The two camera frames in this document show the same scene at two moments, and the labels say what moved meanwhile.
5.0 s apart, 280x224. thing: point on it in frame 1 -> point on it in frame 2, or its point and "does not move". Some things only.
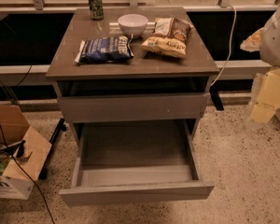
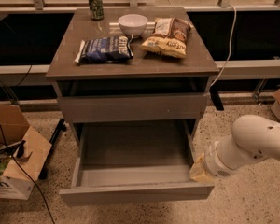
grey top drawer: x=99 y=108 does not move
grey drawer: x=120 y=161 does not move
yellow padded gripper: x=276 y=46 -> x=215 y=166
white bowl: x=133 y=24 does not move
